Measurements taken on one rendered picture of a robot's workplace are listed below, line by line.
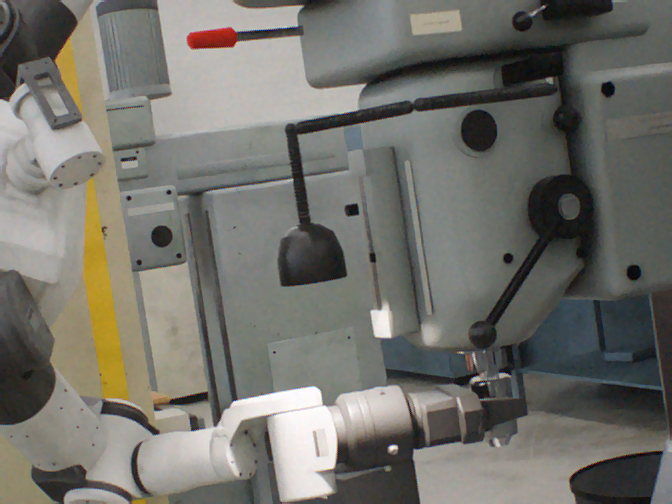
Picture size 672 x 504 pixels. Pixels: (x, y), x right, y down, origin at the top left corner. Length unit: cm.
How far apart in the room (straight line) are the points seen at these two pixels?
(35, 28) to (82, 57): 148
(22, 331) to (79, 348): 176
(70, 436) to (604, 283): 62
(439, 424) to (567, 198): 29
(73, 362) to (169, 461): 158
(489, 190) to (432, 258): 10
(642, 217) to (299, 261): 40
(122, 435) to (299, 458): 24
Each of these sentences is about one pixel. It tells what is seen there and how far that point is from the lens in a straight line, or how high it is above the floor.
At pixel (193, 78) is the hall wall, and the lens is 1095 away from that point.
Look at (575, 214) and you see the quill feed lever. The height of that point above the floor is 145.
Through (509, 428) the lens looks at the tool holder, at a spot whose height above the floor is 121.
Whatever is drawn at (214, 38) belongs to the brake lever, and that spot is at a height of 170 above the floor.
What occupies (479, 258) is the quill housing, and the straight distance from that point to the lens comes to 136.
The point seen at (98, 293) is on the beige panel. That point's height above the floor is 135.
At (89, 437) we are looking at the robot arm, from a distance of 149.
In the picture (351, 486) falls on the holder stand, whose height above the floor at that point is 111.
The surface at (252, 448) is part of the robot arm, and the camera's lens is 149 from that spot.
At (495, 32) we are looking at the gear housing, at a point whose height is 165.
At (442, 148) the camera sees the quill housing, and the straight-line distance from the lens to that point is 135.
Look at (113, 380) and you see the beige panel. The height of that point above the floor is 113.
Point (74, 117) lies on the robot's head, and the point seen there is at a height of 163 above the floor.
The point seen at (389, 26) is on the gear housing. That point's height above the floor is 167.
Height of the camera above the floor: 151
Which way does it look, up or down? 3 degrees down
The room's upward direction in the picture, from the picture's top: 9 degrees counter-clockwise
